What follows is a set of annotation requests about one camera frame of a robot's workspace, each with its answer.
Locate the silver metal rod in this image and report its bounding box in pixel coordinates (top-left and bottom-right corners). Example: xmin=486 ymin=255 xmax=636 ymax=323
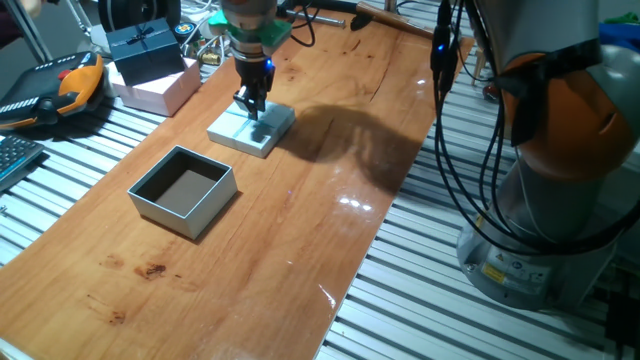
xmin=286 ymin=9 xmax=347 ymax=29

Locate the blue plastic bag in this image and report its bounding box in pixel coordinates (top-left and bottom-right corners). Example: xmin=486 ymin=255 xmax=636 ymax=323
xmin=598 ymin=21 xmax=640 ymax=52

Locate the orange black teach pendant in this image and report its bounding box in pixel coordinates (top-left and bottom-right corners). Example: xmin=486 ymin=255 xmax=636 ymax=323
xmin=0 ymin=51 xmax=107 ymax=131

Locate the aluminium frame post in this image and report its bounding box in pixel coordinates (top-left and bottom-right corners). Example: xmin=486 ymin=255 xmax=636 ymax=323
xmin=2 ymin=0 xmax=54 ymax=64

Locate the pink cardboard box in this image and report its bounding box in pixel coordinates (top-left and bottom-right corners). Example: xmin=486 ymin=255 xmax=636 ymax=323
xmin=107 ymin=57 xmax=202 ymax=118

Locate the person hand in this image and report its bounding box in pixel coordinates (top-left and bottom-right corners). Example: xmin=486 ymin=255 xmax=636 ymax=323
xmin=19 ymin=0 xmax=44 ymax=19

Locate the light blue open box base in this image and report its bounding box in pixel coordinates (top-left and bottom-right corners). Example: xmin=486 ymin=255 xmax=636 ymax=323
xmin=127 ymin=144 xmax=239 ymax=241

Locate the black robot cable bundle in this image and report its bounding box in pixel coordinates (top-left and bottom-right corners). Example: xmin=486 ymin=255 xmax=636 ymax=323
xmin=277 ymin=0 xmax=640 ymax=256

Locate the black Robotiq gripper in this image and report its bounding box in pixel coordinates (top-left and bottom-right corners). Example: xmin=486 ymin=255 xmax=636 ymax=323
xmin=232 ymin=55 xmax=277 ymax=121

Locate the black computer keyboard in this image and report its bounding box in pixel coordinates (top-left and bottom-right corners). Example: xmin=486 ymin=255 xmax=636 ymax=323
xmin=0 ymin=134 xmax=46 ymax=194

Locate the small wooden rack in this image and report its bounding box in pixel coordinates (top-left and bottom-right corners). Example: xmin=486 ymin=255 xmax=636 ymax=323
xmin=471 ymin=46 xmax=516 ymax=139

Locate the wood grain table mat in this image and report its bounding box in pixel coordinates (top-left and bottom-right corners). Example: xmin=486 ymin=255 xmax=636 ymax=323
xmin=0 ymin=7 xmax=475 ymax=360

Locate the light blue ribboned box lid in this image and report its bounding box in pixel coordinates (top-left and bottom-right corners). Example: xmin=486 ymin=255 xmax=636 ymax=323
xmin=206 ymin=97 xmax=296 ymax=159

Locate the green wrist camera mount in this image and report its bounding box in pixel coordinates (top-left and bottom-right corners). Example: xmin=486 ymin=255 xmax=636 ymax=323
xmin=208 ymin=9 xmax=294 ymax=49

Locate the black round object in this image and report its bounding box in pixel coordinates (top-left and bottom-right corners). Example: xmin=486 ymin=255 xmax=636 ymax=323
xmin=97 ymin=0 xmax=182 ymax=34

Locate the forearm in dark sleeve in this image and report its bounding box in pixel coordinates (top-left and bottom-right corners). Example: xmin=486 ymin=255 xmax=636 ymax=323
xmin=0 ymin=2 xmax=24 ymax=50

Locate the navy gift box with bow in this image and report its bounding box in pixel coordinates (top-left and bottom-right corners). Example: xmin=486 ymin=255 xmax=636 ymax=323
xmin=105 ymin=18 xmax=186 ymax=87

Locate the wooden handled hammer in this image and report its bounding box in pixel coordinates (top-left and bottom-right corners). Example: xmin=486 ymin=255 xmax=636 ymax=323
xmin=355 ymin=1 xmax=436 ymax=41

